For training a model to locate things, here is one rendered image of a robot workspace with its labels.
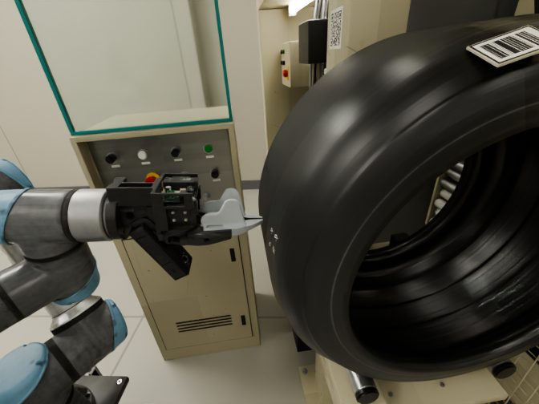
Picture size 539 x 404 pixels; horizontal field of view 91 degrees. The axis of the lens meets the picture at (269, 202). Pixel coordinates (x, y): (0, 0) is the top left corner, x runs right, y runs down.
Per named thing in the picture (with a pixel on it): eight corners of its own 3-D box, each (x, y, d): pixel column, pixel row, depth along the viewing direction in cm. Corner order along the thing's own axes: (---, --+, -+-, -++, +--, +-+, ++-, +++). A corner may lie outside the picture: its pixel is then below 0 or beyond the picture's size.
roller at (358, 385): (325, 271, 81) (310, 276, 81) (321, 260, 79) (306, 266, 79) (382, 400, 51) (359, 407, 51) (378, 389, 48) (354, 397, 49)
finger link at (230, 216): (266, 203, 37) (198, 204, 36) (264, 237, 40) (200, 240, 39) (264, 193, 40) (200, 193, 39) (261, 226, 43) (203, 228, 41)
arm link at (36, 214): (27, 224, 42) (1, 176, 37) (103, 223, 44) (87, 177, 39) (-9, 261, 36) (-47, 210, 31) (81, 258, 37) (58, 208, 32)
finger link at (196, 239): (231, 236, 37) (166, 237, 36) (232, 244, 38) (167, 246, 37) (231, 218, 41) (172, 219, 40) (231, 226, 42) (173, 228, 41)
